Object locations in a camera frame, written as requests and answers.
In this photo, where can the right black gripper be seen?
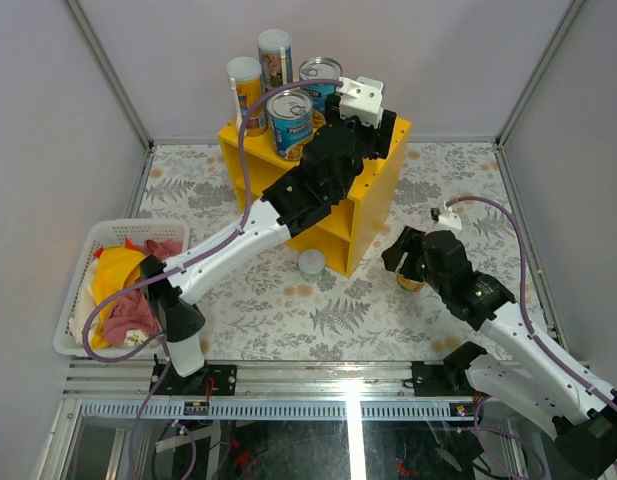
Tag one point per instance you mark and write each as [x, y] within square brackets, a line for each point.
[410, 242]

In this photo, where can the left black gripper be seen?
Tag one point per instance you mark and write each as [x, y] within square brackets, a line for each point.
[373, 137]

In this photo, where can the wide yellow can clear lid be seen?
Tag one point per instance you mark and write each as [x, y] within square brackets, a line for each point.
[408, 284]

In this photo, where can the blue can silver pull-tab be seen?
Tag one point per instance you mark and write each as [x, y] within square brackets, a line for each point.
[318, 68]

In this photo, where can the tall can with white spoon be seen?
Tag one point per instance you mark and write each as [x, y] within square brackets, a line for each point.
[274, 53]

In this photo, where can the yellow can white lid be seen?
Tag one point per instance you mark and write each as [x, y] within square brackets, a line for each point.
[244, 75]

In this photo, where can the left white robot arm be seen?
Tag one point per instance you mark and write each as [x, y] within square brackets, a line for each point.
[295, 202]

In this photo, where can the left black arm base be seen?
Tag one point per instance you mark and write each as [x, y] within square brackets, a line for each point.
[213, 380]

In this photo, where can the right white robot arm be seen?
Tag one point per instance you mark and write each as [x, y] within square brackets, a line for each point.
[574, 407]

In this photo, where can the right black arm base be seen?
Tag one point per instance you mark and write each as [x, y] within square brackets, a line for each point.
[448, 377]

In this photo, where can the short grey can clear lid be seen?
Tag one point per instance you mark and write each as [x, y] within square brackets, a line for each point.
[311, 264]

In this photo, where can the white plastic laundry basket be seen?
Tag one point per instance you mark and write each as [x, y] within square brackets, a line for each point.
[107, 234]

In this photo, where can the pink cloth in basket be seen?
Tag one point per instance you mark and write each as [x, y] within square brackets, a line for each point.
[130, 321]

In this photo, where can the yellow cloth in basket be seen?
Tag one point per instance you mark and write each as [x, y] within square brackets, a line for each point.
[117, 269]

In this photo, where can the white cloth in basket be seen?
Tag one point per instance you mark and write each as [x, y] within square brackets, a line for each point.
[93, 290]

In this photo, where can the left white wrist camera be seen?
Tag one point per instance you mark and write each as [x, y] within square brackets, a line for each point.
[361, 98]

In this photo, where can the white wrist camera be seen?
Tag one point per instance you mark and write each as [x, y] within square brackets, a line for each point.
[361, 98]
[445, 219]

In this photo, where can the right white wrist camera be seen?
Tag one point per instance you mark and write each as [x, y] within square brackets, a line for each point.
[445, 219]

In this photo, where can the aluminium front rail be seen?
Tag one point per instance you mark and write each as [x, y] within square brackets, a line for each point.
[268, 390]

